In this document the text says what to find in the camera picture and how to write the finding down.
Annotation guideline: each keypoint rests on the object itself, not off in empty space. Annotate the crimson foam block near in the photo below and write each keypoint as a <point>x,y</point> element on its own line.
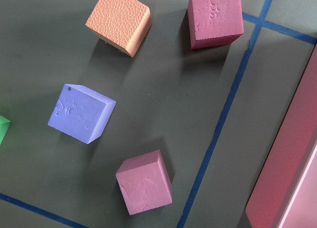
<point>144,182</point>

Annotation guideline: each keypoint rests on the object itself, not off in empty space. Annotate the crimson foam block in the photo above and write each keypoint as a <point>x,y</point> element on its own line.
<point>214,23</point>
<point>144,182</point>

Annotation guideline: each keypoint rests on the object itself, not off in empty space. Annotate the purple foam block right group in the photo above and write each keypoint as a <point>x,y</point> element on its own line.
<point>81,112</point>

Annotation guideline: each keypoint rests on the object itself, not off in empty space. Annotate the orange foam block right group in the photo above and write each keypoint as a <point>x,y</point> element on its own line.
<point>121,23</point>

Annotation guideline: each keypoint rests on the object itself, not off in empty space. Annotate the crimson foam block far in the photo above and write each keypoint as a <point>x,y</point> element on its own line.
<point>214,23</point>

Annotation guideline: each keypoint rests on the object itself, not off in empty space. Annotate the pink plastic tray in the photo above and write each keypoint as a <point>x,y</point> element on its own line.
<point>289,158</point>

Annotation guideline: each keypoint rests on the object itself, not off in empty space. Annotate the green foam block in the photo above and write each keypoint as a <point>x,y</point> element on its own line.
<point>4,125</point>

